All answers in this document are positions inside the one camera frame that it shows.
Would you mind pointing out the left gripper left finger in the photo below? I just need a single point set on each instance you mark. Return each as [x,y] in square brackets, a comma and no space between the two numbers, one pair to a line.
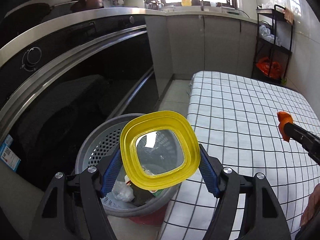
[74,202]

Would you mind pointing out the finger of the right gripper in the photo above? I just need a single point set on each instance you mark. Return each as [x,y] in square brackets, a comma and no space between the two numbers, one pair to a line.
[309,141]

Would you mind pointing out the orange peel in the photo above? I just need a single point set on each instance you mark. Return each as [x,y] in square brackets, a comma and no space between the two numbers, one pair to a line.
[284,118]

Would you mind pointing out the white tissue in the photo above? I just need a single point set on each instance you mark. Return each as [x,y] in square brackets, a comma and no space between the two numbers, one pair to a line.
[122,192]

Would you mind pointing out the grey kitchen cabinets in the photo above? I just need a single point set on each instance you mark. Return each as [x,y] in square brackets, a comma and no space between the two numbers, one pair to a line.
[182,45]

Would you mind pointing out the person's right hand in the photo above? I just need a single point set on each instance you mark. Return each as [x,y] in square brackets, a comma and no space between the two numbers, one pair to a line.
[312,206]

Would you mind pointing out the green white milk carton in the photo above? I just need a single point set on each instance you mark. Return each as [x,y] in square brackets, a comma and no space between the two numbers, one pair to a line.
[156,192]

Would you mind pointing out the white checkered tablecloth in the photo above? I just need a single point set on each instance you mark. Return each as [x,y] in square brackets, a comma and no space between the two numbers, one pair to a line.
[235,119]

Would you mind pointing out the red plastic bag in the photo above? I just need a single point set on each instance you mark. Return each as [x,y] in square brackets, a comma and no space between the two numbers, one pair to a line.
[272,69]

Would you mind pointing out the black metal shelf rack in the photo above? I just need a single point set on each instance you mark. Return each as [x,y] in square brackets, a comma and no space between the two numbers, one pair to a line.
[271,59]

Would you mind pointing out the clear bag on shelf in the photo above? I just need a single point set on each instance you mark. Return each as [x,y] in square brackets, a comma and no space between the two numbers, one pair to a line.
[265,33]

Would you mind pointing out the brown cloth on rack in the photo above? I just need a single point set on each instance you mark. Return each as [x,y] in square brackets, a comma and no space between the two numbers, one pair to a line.
[289,16]

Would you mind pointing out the black built-in oven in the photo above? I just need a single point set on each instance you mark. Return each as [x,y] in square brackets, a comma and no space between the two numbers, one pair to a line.
[58,89]

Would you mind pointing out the yellow container on windowsill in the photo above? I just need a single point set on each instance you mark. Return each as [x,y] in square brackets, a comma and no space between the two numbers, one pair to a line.
[186,3]

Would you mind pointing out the brown cooking pot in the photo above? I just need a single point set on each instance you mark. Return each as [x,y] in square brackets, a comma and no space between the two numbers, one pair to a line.
[82,5]

